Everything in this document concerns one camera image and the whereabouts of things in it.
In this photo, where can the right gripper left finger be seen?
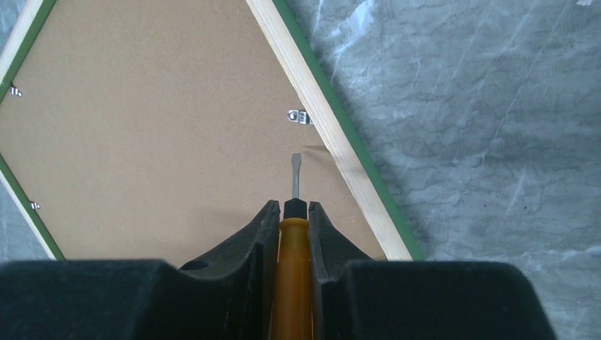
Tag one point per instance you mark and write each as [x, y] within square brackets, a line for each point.
[225, 293]

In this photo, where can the silver frame clip far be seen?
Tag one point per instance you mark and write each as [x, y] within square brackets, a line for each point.
[16, 91]

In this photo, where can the green wooden picture frame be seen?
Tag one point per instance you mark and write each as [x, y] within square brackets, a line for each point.
[156, 129]

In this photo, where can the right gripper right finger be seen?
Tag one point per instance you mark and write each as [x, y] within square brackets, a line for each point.
[356, 297]

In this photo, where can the silver frame clip right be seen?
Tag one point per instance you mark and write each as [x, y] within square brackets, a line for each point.
[299, 116]

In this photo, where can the orange handled screwdriver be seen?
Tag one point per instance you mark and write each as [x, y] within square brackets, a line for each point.
[292, 306]

